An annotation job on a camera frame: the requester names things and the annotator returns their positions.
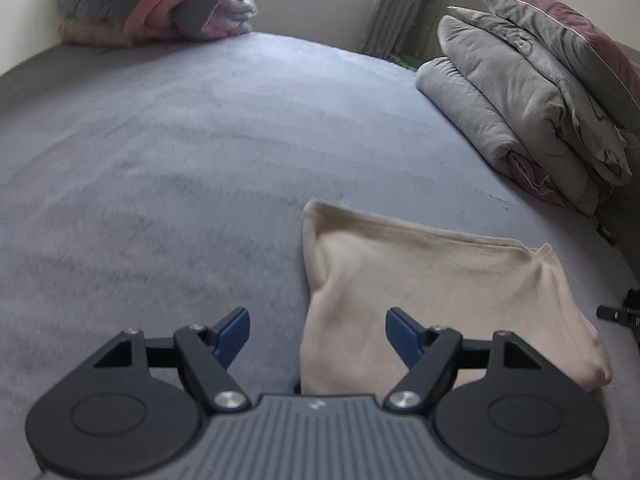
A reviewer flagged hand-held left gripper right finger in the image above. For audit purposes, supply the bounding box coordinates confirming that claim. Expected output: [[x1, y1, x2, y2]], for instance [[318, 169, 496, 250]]
[[384, 307, 543, 413]]

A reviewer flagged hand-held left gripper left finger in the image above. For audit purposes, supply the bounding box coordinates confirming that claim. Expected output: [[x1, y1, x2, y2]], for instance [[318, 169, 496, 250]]
[[94, 307, 251, 413]]

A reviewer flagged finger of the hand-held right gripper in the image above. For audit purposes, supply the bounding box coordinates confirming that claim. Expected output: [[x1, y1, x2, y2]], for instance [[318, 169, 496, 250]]
[[597, 287, 640, 331]]

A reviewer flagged beige black printed T-shirt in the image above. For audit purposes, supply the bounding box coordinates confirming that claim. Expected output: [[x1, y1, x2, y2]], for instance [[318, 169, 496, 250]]
[[300, 199, 613, 396]]

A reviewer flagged grey quilted headboard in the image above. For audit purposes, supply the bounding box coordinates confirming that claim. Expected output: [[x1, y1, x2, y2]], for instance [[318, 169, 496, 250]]
[[595, 42, 640, 261]]

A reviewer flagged bed with grey sheet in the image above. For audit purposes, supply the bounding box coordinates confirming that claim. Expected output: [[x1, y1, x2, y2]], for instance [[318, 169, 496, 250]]
[[0, 30, 640, 480]]

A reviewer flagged grey patterned folded quilt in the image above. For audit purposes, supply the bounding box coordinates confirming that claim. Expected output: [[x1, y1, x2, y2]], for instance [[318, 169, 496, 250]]
[[447, 5, 633, 186]]

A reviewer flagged grey pink folded quilt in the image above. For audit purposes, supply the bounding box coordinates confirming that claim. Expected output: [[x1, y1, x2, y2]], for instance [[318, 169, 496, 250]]
[[416, 15, 616, 216]]

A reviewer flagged grey pink pillow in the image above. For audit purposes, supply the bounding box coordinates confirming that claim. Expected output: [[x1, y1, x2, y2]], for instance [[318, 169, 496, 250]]
[[469, 0, 640, 128]]

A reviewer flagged grey striped curtain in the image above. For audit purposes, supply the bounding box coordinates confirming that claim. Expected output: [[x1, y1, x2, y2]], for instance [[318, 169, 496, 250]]
[[360, 0, 453, 58]]

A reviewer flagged pink grey folded blanket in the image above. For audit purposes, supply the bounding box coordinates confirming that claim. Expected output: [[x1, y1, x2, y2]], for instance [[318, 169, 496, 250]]
[[57, 0, 261, 46]]

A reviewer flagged beige folded blanket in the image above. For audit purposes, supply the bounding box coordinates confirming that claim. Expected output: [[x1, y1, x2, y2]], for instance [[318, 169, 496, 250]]
[[60, 20, 131, 48]]

